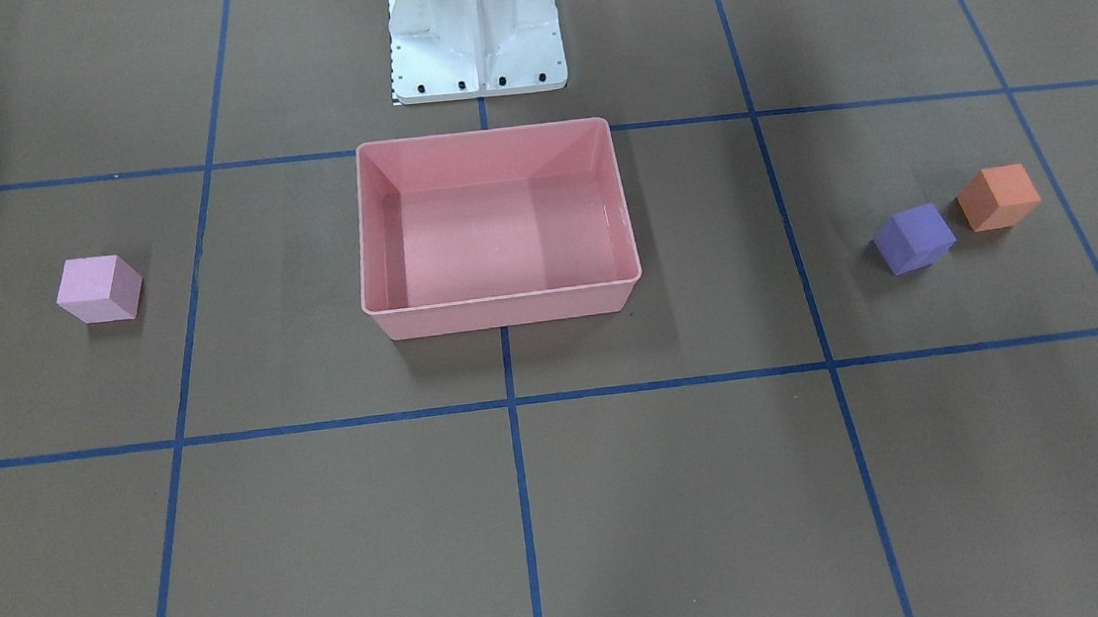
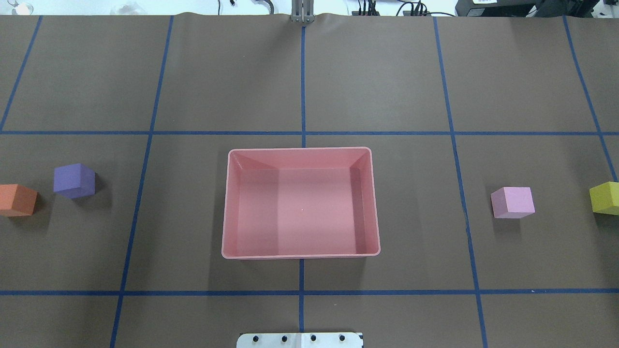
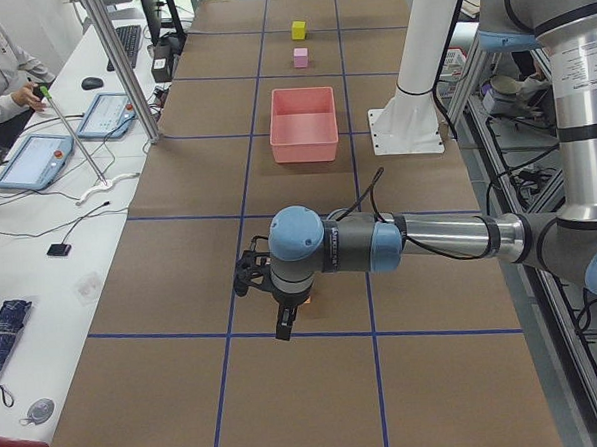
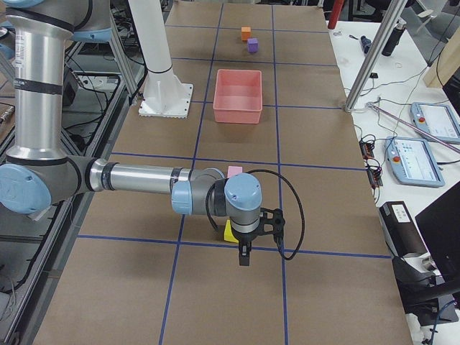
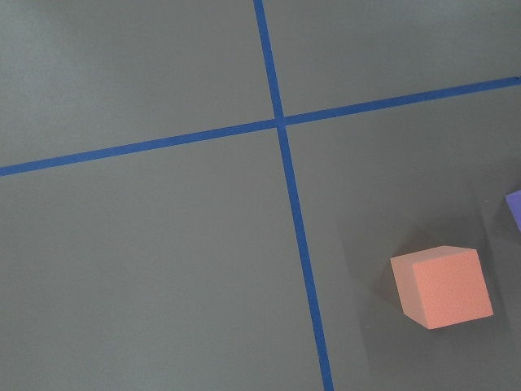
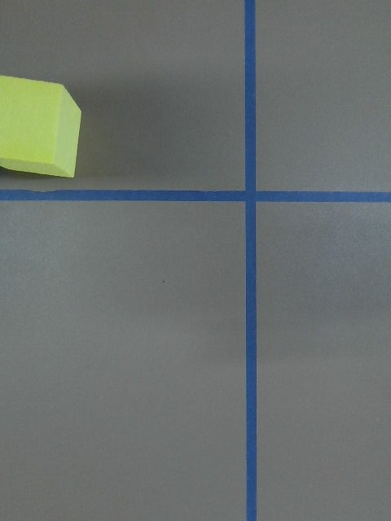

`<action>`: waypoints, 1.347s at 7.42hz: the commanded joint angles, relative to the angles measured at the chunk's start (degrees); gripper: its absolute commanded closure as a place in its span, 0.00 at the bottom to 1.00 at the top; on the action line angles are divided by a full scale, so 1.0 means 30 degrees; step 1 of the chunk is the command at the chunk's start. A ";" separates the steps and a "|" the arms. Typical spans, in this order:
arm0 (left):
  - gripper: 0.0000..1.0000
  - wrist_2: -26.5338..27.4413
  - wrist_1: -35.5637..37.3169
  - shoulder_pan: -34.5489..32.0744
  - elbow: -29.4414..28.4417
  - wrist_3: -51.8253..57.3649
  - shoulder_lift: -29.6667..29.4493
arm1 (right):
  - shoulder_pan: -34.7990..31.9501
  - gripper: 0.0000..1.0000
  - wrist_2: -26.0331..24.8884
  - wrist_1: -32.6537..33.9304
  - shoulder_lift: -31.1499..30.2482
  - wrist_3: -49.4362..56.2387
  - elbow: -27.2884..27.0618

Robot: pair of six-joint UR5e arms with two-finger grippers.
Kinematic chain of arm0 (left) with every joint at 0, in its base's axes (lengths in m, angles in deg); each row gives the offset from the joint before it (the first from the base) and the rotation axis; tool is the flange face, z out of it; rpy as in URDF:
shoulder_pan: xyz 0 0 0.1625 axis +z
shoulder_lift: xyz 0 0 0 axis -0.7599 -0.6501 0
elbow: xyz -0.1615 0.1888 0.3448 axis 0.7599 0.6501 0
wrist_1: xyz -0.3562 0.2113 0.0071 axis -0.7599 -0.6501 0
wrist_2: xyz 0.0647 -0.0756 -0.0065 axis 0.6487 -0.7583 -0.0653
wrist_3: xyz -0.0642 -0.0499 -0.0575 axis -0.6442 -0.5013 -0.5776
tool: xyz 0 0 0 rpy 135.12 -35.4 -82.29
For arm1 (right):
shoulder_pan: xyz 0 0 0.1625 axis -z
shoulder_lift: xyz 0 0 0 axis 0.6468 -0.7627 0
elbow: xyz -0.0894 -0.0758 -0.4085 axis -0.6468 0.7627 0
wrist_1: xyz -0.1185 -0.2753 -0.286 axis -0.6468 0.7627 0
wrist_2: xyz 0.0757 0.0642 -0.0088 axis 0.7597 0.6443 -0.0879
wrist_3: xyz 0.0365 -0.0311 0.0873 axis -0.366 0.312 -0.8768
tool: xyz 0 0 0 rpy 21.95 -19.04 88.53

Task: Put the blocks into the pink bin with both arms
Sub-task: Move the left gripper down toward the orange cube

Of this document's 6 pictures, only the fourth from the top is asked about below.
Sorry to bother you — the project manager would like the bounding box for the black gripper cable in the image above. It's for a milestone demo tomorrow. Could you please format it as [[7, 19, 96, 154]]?
[[206, 169, 305, 261]]

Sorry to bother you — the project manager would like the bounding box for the white camera stand pedestal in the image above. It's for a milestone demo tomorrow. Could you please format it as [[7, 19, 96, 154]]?
[[129, 0, 193, 119]]

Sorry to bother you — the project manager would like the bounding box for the near blue teach pendant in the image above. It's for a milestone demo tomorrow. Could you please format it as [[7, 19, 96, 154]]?
[[385, 137, 445, 188]]

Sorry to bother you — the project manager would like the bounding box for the pink foam block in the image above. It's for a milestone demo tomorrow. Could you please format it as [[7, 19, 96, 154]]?
[[227, 165, 243, 178]]

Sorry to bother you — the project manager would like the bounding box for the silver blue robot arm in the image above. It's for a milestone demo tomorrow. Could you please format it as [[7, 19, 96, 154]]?
[[1, 1, 263, 266]]

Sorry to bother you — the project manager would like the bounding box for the aluminium frame post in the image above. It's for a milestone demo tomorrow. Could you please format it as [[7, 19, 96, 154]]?
[[344, 0, 407, 113]]

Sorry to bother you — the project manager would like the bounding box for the blue teach pendant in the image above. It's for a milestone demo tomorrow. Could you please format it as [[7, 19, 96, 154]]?
[[385, 137, 445, 188], [410, 102, 459, 144]]

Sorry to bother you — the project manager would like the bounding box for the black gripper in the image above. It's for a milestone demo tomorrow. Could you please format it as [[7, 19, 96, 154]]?
[[233, 229, 259, 266]]

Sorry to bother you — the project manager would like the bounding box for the yellow foam block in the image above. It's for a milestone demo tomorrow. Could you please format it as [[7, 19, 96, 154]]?
[[224, 219, 239, 244]]

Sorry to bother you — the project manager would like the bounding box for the pink plastic bin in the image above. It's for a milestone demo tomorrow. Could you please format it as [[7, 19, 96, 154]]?
[[213, 69, 263, 124]]

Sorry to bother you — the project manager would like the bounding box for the pink metal rod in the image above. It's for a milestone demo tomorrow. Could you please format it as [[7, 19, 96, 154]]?
[[365, 101, 460, 150]]

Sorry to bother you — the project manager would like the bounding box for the far blue teach pendant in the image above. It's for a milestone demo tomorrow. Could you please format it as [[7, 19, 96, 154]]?
[[410, 102, 459, 144]]

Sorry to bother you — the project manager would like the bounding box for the black monitor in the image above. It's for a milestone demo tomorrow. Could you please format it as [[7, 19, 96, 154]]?
[[415, 183, 459, 281]]

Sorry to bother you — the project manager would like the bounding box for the black water bottle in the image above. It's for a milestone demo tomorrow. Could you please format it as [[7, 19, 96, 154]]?
[[382, 21, 406, 57]]

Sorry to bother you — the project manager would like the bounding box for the electronics board with wires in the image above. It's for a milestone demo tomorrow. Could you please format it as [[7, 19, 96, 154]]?
[[359, 134, 383, 189]]

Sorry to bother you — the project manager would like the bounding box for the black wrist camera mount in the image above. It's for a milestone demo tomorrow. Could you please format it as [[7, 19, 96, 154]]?
[[256, 208, 285, 246]]

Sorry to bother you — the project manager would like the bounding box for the black label printer box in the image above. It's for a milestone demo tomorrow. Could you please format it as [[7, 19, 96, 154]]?
[[378, 201, 429, 259]]

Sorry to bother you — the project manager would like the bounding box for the purple foam block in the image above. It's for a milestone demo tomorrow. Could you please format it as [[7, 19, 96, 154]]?
[[247, 37, 259, 54]]

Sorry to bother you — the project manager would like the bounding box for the orange foam block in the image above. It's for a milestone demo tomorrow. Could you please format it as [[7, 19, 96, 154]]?
[[241, 27, 252, 42]]

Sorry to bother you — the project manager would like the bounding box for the red cylinder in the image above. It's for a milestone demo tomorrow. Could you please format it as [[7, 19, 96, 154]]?
[[328, 0, 344, 29]]

